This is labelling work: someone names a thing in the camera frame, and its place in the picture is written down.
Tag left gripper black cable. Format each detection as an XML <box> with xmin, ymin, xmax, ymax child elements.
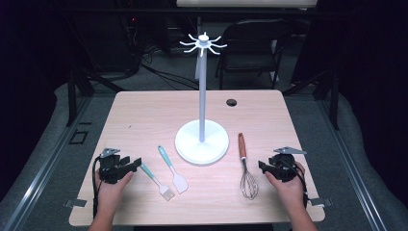
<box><xmin>91</xmin><ymin>156</ymin><xmax>102</xmax><ymax>219</ymax></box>

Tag grey metal table bracket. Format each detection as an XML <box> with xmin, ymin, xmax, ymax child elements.
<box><xmin>308</xmin><ymin>197</ymin><xmax>333</xmax><ymax>208</ymax></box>
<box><xmin>64</xmin><ymin>198</ymin><xmax>88</xmax><ymax>209</ymax></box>

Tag grey metal floor rail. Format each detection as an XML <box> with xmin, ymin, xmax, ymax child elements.
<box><xmin>316</xmin><ymin>95</ymin><xmax>390</xmax><ymax>231</ymax></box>
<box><xmin>0</xmin><ymin>95</ymin><xmax>94</xmax><ymax>231</ymax></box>

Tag person's right hand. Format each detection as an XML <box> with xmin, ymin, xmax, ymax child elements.
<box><xmin>265</xmin><ymin>162</ymin><xmax>309</xmax><ymax>210</ymax></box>

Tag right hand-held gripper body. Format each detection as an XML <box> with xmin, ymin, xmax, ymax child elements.
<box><xmin>268</xmin><ymin>145</ymin><xmax>308</xmax><ymax>183</ymax></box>

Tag wooden-handled wire whisk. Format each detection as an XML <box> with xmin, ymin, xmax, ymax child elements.
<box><xmin>237</xmin><ymin>132</ymin><xmax>260</xmax><ymax>201</ymax></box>

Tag black metal stand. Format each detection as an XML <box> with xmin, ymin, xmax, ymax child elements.
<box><xmin>282</xmin><ymin>68</ymin><xmax>342</xmax><ymax>131</ymax></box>
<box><xmin>65</xmin><ymin>64</ymin><xmax>127</xmax><ymax>128</ymax></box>

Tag black folding chair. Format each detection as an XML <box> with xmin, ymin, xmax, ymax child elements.
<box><xmin>215</xmin><ymin>18</ymin><xmax>292</xmax><ymax>90</ymax></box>

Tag black floor cables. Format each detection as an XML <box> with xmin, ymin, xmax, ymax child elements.
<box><xmin>140</xmin><ymin>47</ymin><xmax>200</xmax><ymax>91</ymax></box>

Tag person's left hand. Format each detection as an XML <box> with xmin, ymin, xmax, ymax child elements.
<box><xmin>94</xmin><ymin>170</ymin><xmax>135</xmax><ymax>213</ymax></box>

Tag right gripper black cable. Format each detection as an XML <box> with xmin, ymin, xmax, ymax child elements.
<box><xmin>282</xmin><ymin>160</ymin><xmax>310</xmax><ymax>208</ymax></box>

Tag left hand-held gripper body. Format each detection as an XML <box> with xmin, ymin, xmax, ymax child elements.
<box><xmin>97</xmin><ymin>147</ymin><xmax>131</xmax><ymax>185</ymax></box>

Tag teal-handled white spatula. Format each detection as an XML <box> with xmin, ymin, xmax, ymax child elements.
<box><xmin>157</xmin><ymin>144</ymin><xmax>190</xmax><ymax>195</ymax></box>

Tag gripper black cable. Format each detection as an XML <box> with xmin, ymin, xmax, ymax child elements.
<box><xmin>91</xmin><ymin>156</ymin><xmax>102</xmax><ymax>219</ymax></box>
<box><xmin>282</xmin><ymin>160</ymin><xmax>310</xmax><ymax>208</ymax></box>

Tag white utensil rack stand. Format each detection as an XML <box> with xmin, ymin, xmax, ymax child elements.
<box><xmin>174</xmin><ymin>31</ymin><xmax>230</xmax><ymax>167</ymax></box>

